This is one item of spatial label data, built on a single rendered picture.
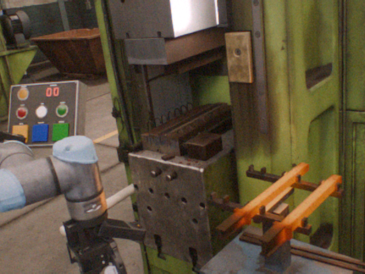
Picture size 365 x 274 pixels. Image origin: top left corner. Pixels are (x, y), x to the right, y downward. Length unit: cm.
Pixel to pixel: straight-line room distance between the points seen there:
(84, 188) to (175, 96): 121
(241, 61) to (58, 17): 978
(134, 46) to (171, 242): 80
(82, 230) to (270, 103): 86
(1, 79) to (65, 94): 458
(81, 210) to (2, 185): 15
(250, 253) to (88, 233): 71
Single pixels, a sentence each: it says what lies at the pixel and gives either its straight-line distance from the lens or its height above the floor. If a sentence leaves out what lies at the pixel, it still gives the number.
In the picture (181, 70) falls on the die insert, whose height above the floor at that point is 122.
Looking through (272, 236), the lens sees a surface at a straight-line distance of 102.
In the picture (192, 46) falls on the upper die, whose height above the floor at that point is 131.
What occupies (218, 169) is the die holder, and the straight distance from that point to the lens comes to 156.
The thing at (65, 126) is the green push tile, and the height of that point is 103.
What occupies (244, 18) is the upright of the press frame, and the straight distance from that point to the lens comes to 145.
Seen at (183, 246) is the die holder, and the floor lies 54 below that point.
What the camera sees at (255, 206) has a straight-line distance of 116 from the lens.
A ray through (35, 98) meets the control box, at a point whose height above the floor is 114.
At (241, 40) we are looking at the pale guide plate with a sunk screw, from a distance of 144.
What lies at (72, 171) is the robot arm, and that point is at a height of 124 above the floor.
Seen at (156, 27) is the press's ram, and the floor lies 140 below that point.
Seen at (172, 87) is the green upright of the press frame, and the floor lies 109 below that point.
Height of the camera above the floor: 154
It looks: 20 degrees down
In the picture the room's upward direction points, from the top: 8 degrees counter-clockwise
